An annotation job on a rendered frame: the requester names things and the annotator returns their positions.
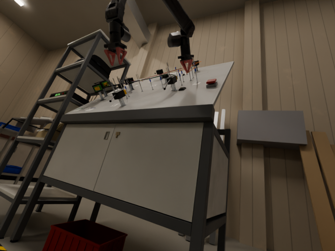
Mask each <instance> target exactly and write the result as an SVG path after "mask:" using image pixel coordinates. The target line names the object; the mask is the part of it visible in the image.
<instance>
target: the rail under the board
mask: <svg viewBox="0 0 335 251"><path fill-rule="evenodd" d="M214 115H215V109H214V106H213V104H207V105H193V106H179V107H164V108H150V109H136V110H122V111H107V112H93V113H79V114H65V115H62V117H61V119H60V122H61V123H64V124H136V123H204V122H214Z"/></svg>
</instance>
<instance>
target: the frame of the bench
mask: <svg viewBox="0 0 335 251"><path fill-rule="evenodd" d="M66 125H67V124H64V126H63V128H62V130H61V132H60V134H59V136H58V138H57V140H56V142H55V145H54V147H53V149H52V151H51V153H50V155H49V157H48V159H47V162H46V164H45V166H44V168H43V170H42V172H41V174H40V176H39V178H38V181H37V183H36V185H35V187H34V189H33V191H32V193H31V195H30V197H29V200H28V202H27V204H26V206H25V208H24V210H23V212H22V214H21V216H20V219H19V221H18V223H17V225H16V227H15V229H14V231H13V233H12V235H11V237H10V239H11V240H10V242H11V243H15V242H18V240H20V238H21V236H22V234H23V232H24V229H25V227H26V225H27V223H28V220H29V218H30V216H31V214H32V212H33V209H34V207H35V205H36V203H37V201H38V198H39V196H40V194H41V192H42V190H43V187H44V185H45V184H48V185H51V186H54V187H56V188H59V189H62V190H64V191H67V192H70V193H73V194H75V195H78V196H81V197H84V198H86V199H89V200H92V201H94V202H95V205H94V208H93V211H92V214H91V218H90V221H92V222H96V219H97V215H98V212H99V209H100V206H101V204H103V205H105V206H108V207H111V208H113V209H116V210H119V211H122V212H124V213H127V214H130V215H133V216H135V217H138V218H141V219H143V220H146V221H149V222H152V223H154V224H157V225H160V226H162V227H165V228H168V229H171V230H173V231H176V232H179V233H181V234H184V235H187V236H190V245H189V251H203V250H204V239H205V238H206V237H207V236H209V235H210V234H211V233H213V232H214V231H216V230H217V229H218V244H217V251H225V240H226V220H227V200H228V180H229V160H230V155H229V153H228V151H227V149H226V147H225V145H224V143H223V141H222V139H221V137H220V135H219V133H218V131H217V128H216V126H215V124H214V122H204V128H203V136H202V144H201V153H200V161H199V170H198V178H197V186H196V195H195V203H194V212H193V220H192V222H189V221H185V220H182V219H179V218H176V217H173V216H170V215H167V214H163V213H160V212H157V211H154V210H151V209H148V208H145V207H142V206H138V205H135V204H132V203H129V202H126V201H123V200H120V199H116V198H113V197H110V196H107V195H104V194H101V193H98V192H94V191H91V190H88V189H85V188H82V187H79V186H76V185H72V184H69V183H66V182H63V181H60V180H57V179H54V178H51V177H47V176H44V173H45V171H46V168H47V166H48V164H49V162H50V160H51V158H52V156H53V153H54V151H55V149H56V147H57V145H58V143H59V141H60V138H61V136H62V134H63V132H64V130H65V128H66ZM214 135H215V137H216V138H217V140H218V142H219V144H220V145H221V147H222V149H223V151H224V153H225V154H226V156H227V158H228V175H227V194H226V212H225V213H222V214H219V215H217V216H214V217H211V218H208V219H206V217H207V206H208V195H209V184H210V173H211V162H212V151H213V140H214Z"/></svg>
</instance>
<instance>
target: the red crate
mask: <svg viewBox="0 0 335 251"><path fill-rule="evenodd" d="M50 227H51V230H50V232H49V235H48V237H47V240H46V242H45V245H44V247H43V250H42V251H123V247H124V243H125V239H126V236H127V235H128V234H126V233H123V232H120V231H117V230H115V229H112V228H109V227H106V226H104V225H101V224H98V223H95V222H92V221H90V220H87V219H83V220H78V221H72V222H66V223H61V224H55V225H51V226H50Z"/></svg>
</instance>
